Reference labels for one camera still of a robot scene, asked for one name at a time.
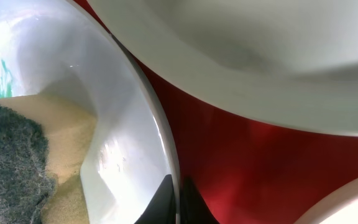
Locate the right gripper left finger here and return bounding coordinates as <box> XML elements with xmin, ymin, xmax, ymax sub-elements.
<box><xmin>135</xmin><ymin>174</ymin><xmax>176</xmax><ymax>224</ymax></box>

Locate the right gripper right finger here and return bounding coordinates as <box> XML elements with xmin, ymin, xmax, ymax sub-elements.
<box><xmin>180</xmin><ymin>177</ymin><xmax>219</xmax><ymax>224</ymax></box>

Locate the yellow green sponge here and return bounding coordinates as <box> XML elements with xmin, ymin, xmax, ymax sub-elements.
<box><xmin>0</xmin><ymin>95</ymin><xmax>97</xmax><ymax>224</ymax></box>

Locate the mint green plate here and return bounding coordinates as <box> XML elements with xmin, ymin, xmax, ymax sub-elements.
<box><xmin>90</xmin><ymin>0</ymin><xmax>358</xmax><ymax>136</ymax></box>

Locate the light blue plate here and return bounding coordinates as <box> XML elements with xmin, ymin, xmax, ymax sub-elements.
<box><xmin>0</xmin><ymin>0</ymin><xmax>180</xmax><ymax>223</ymax></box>

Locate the red plastic tray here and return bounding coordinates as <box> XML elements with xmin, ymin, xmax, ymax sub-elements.
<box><xmin>80</xmin><ymin>1</ymin><xmax>358</xmax><ymax>223</ymax></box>

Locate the white plate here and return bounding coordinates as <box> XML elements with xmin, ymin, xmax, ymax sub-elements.
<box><xmin>295</xmin><ymin>178</ymin><xmax>358</xmax><ymax>224</ymax></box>

